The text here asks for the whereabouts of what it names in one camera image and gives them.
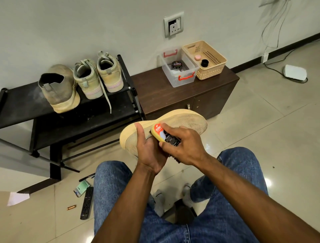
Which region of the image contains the white cable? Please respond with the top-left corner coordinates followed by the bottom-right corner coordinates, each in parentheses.
top-left (260, 0), bottom-right (308, 84)

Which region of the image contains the white router box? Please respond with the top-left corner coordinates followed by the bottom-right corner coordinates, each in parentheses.
top-left (283, 64), bottom-right (309, 83)

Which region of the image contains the dark brown wooden cabinet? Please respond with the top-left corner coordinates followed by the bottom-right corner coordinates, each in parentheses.
top-left (131, 65), bottom-right (240, 121)

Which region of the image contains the pale green lace-up shoe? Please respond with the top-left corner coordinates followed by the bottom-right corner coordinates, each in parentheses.
top-left (73, 58), bottom-right (113, 114)
top-left (96, 50), bottom-right (125, 94)

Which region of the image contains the worn tan slip-on shoe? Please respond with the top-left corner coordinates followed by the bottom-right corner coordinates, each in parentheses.
top-left (38, 64), bottom-right (81, 114)
top-left (119, 109), bottom-right (208, 158)

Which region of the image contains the black pen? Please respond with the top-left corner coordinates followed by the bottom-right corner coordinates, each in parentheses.
top-left (78, 173), bottom-right (96, 182)

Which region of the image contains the black stool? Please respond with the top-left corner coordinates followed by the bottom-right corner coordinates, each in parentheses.
top-left (162, 199), bottom-right (197, 225)

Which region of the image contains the green paper packet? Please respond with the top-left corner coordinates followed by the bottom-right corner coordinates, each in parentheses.
top-left (73, 180), bottom-right (92, 197)

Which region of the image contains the black orange shoe brush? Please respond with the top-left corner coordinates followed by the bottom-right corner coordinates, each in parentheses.
top-left (151, 123), bottom-right (182, 148)

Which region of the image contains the person's left leg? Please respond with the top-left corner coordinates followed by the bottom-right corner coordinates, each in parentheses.
top-left (93, 160), bottom-right (193, 243)

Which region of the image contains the person's left hand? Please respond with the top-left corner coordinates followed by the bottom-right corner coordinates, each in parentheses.
top-left (134, 123), bottom-right (170, 176)

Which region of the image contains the person's leg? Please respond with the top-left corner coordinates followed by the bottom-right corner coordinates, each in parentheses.
top-left (182, 147), bottom-right (269, 243)
top-left (93, 160), bottom-right (193, 243)

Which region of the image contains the person's right leg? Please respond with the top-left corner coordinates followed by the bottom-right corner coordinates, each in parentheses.
top-left (182, 147), bottom-right (269, 243)

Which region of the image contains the beige plastic basket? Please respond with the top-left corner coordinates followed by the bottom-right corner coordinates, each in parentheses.
top-left (181, 40), bottom-right (228, 81)

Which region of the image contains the person's right forearm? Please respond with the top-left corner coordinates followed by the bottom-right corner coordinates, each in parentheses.
top-left (197, 154), bottom-right (320, 243)

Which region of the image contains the black remote control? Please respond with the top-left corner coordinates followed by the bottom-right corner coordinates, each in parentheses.
top-left (80, 186), bottom-right (94, 220)

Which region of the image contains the person's right hand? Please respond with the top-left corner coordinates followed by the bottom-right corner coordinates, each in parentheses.
top-left (159, 123), bottom-right (210, 167)

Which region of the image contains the black metal shoe rack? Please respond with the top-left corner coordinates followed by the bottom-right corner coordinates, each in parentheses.
top-left (0, 54), bottom-right (146, 195)

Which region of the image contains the white paper sheet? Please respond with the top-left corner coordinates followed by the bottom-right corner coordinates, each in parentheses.
top-left (6, 192), bottom-right (31, 207)

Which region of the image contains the person's left forearm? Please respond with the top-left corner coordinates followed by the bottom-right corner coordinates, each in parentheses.
top-left (91, 168), bottom-right (157, 243)

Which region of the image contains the clear plastic storage box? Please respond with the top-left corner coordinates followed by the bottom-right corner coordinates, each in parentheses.
top-left (158, 48), bottom-right (199, 88)

